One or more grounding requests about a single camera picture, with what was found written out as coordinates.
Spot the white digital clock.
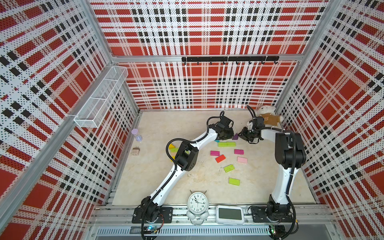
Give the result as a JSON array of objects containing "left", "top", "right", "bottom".
[{"left": 216, "top": 205, "right": 245, "bottom": 225}]

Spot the small wooden toy left wall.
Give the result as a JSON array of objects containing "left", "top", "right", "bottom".
[{"left": 131, "top": 147, "right": 141, "bottom": 156}]

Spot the red block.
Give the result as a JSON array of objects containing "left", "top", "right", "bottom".
[{"left": 215, "top": 155, "right": 226, "bottom": 163}]

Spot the white wire mesh basket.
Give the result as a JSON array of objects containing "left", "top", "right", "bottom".
[{"left": 74, "top": 66, "right": 128, "bottom": 129}]

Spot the white twin-bell alarm clock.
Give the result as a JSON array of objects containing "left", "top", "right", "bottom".
[{"left": 186, "top": 192, "right": 209, "bottom": 226}]

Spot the pink block right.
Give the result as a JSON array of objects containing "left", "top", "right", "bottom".
[{"left": 237, "top": 157, "right": 248, "bottom": 164}]

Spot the purple sand hourglass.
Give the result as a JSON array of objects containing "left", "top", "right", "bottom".
[{"left": 131, "top": 129, "right": 143, "bottom": 142}]

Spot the black wall hook rail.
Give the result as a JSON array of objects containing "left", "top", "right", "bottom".
[{"left": 181, "top": 56, "right": 280, "bottom": 64}]

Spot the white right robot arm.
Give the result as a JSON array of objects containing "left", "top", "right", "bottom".
[{"left": 238, "top": 106, "right": 307, "bottom": 223}]

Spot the white teddy bear brown shirt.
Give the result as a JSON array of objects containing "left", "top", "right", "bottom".
[{"left": 256, "top": 106, "right": 285, "bottom": 129}]

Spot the magenta block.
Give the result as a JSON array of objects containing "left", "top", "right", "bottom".
[
  {"left": 210, "top": 151, "right": 220, "bottom": 157},
  {"left": 234, "top": 149, "right": 244, "bottom": 155}
]

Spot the light green block top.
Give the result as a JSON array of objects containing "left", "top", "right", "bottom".
[
  {"left": 227, "top": 142, "right": 237, "bottom": 147},
  {"left": 218, "top": 142, "right": 228, "bottom": 148}
]

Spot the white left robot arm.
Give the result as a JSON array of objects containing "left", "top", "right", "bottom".
[{"left": 140, "top": 111, "right": 234, "bottom": 223}]

